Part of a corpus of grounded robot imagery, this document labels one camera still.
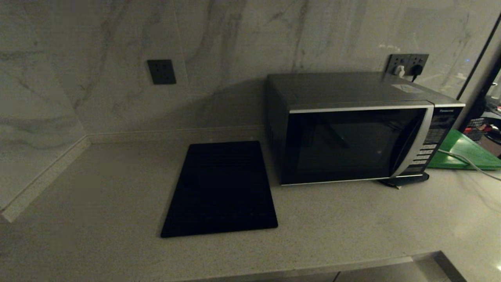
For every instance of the black glass microwave door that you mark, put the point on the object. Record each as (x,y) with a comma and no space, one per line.
(344,145)

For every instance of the silver black microwave oven body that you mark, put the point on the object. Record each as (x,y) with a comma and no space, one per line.
(344,88)

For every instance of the black induction cooktop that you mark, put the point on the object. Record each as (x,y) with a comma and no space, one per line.
(223,188)

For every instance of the white power plug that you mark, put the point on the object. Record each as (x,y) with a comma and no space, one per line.
(399,71)

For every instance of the black power plug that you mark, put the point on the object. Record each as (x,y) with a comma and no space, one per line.
(416,69)

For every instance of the green cutting board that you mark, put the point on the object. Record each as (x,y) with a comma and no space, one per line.
(465,150)

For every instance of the dark single wall socket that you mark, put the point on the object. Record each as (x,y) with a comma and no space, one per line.
(161,71)

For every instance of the grey wall socket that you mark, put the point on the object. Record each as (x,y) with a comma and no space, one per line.
(420,58)
(397,59)

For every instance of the black partition frame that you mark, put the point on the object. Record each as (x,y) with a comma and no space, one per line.
(469,117)

